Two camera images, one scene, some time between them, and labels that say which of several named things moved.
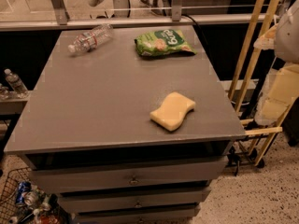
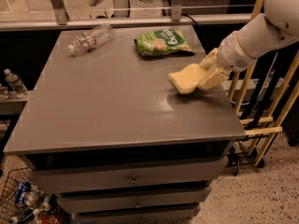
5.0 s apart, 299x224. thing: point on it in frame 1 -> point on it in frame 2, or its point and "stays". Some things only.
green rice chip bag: x=163 y=42 stays
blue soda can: x=22 y=188 stays
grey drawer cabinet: x=86 y=129 stays
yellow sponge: x=173 y=110 -> x=188 y=79
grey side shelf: x=12 y=104 stays
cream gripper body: x=288 y=37 -> x=232 y=54
